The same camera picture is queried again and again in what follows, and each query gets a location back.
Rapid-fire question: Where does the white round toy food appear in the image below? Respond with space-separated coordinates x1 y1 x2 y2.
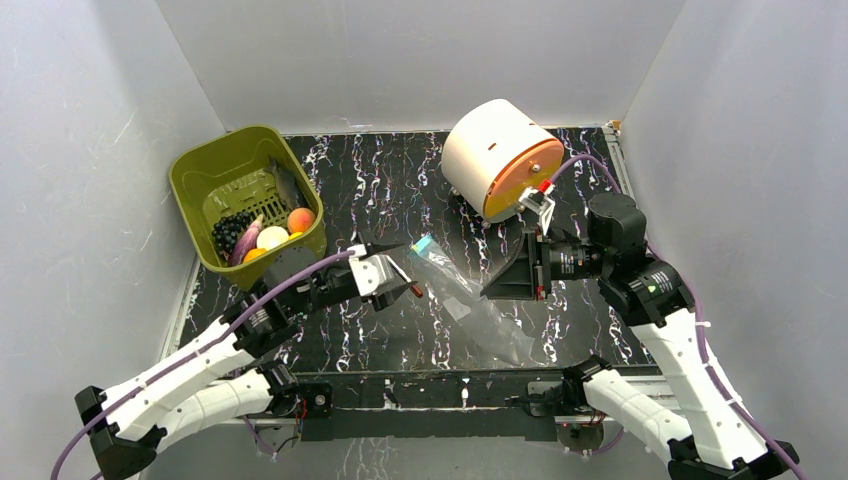
256 226 290 251

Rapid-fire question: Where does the red white marker pen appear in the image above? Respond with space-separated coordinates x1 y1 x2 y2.
387 256 424 298

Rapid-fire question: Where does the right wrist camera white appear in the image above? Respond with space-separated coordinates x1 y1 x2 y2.
519 179 556 235

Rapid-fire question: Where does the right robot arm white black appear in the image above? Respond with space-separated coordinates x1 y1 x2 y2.
482 192 799 479

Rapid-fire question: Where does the clear zip top bag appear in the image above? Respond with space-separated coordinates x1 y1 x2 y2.
410 235 535 367

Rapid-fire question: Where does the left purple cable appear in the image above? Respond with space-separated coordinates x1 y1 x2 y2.
50 248 359 480

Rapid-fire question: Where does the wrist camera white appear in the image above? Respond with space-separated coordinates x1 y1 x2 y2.
347 245 403 297
519 179 556 235

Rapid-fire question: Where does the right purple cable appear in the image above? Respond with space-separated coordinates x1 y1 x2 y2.
549 153 813 480

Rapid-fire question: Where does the black toy grape bunch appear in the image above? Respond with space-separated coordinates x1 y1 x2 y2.
212 211 255 257

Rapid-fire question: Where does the white orange cylindrical appliance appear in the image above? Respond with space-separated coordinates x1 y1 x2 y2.
440 99 565 223

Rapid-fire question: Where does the purple toy eggplant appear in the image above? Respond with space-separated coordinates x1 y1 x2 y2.
228 214 264 267

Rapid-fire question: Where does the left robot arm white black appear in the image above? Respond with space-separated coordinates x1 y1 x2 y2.
51 234 420 479

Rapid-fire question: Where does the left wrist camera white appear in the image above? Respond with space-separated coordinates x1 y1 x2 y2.
347 245 403 297

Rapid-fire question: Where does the purple cable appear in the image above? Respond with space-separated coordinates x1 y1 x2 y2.
50 248 359 480
549 153 813 480

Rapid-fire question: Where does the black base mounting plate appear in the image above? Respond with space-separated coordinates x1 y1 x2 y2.
295 368 606 449

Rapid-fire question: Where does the small orange toy fruit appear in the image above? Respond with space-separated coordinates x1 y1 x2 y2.
243 248 267 263

